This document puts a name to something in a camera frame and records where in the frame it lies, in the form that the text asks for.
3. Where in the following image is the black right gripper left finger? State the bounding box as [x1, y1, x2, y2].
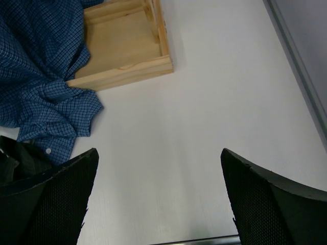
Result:
[1, 148, 99, 244]

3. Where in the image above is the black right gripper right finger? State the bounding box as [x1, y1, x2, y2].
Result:
[220, 149, 326, 244]

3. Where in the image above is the dark pinstriped shirt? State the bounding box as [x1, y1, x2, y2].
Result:
[1, 136, 54, 186]

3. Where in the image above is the blue checked shirt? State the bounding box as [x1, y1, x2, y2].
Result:
[1, 1, 103, 165]

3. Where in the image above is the wooden clothes rack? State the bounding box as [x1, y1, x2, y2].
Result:
[67, 1, 174, 91]

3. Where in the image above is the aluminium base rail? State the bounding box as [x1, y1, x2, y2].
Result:
[155, 235, 241, 245]

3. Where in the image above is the aluminium frame post right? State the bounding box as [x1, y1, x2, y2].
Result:
[264, 1, 326, 144]

